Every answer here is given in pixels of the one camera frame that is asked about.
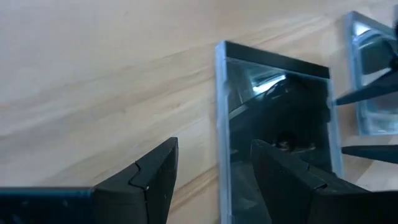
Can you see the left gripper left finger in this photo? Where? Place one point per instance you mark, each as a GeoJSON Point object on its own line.
{"type": "Point", "coordinates": [149, 186]}

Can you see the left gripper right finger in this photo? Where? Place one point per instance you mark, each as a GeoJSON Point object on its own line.
{"type": "Point", "coordinates": [289, 193]}

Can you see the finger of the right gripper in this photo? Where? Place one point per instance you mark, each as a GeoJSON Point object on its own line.
{"type": "Point", "coordinates": [376, 153]}
{"type": "Point", "coordinates": [373, 90]}

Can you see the clear jewel case black tray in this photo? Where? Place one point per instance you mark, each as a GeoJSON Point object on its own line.
{"type": "Point", "coordinates": [273, 59]}

